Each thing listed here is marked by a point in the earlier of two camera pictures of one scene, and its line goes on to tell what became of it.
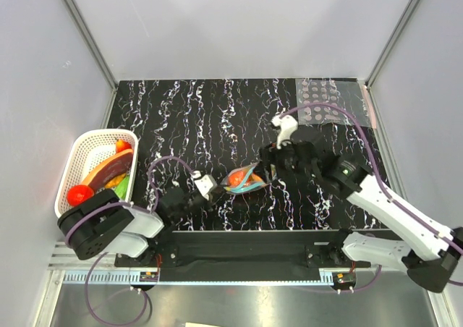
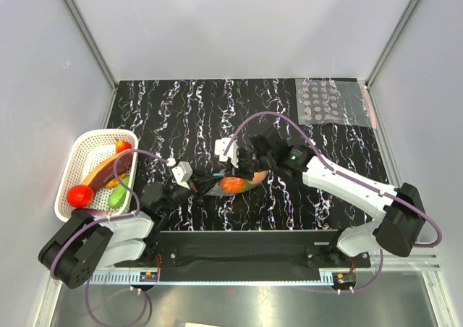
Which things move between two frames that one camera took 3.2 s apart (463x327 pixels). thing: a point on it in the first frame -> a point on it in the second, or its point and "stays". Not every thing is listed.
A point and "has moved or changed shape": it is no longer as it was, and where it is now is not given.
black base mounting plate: x=244 y=249 stays
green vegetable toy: x=122 y=188 stays
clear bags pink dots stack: x=350 y=94 stays
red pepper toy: x=121 y=145 stays
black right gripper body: x=285 y=163 -> x=251 y=162
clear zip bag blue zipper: x=243 y=179 has moved or changed shape
